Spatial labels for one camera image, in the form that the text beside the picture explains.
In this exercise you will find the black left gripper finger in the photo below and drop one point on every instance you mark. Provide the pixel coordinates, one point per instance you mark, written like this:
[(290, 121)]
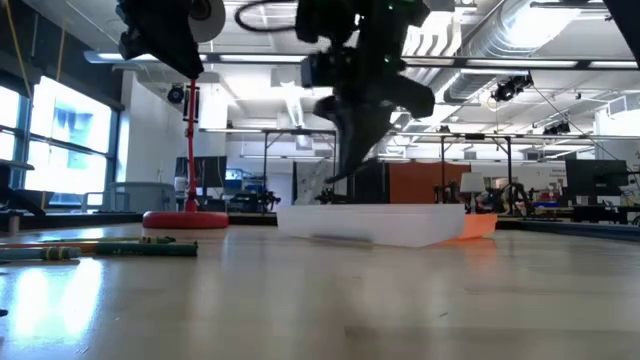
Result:
[(170, 35)]

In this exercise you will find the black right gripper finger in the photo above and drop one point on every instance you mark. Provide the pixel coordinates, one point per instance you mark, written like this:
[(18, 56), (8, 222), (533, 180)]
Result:
[(360, 140)]

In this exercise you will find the translucent white supply box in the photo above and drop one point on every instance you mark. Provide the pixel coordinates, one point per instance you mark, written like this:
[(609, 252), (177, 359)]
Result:
[(370, 225)]

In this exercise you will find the orange plastic box lid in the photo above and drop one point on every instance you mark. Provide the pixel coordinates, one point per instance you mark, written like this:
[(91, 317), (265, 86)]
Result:
[(480, 225)]

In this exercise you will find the thin green crayon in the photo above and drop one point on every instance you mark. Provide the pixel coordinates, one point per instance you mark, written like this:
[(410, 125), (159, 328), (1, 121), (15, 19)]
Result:
[(125, 239)]

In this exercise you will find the green marker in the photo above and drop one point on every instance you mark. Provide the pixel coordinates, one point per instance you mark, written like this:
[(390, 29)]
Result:
[(145, 249)]

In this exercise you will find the dark marker with yellow band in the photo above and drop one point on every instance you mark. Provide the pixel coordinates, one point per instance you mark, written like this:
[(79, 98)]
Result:
[(30, 253)]

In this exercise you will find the black hanging spotlight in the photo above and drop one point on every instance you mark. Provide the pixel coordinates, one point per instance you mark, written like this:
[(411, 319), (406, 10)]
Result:
[(175, 93)]

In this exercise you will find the orange partition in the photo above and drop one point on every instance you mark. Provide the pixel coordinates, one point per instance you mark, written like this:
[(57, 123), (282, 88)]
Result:
[(425, 182)]

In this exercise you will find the white lamp shade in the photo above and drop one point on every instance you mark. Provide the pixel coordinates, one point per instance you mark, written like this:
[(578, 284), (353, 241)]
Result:
[(472, 182)]

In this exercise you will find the overhead light bar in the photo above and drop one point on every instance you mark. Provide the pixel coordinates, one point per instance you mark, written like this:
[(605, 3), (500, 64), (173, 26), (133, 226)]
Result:
[(500, 63)]

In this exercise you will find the large bright window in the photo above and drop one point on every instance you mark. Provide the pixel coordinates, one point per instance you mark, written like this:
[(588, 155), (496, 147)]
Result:
[(70, 140)]

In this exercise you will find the grey plastic bin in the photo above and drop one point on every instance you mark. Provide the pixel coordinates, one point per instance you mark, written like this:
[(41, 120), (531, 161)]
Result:
[(140, 197)]

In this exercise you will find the red stand with white disc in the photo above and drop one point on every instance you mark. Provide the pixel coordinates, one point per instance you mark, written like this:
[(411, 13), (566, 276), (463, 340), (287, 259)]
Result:
[(185, 220)]

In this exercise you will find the large black monitor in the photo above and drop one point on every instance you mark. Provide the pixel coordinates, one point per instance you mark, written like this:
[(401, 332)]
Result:
[(595, 177)]

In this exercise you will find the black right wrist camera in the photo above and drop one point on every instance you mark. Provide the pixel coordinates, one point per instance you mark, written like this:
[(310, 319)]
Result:
[(320, 70)]

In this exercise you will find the black metal frame rig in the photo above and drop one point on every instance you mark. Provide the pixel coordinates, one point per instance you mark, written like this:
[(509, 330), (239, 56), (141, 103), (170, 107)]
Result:
[(475, 136), (300, 131)]

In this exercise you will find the silver ventilation duct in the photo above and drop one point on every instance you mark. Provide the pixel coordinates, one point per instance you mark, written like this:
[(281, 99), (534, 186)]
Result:
[(500, 40)]

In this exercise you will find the black ceiling camera cluster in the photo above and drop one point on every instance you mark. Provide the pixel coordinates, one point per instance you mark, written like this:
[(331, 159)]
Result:
[(510, 87)]

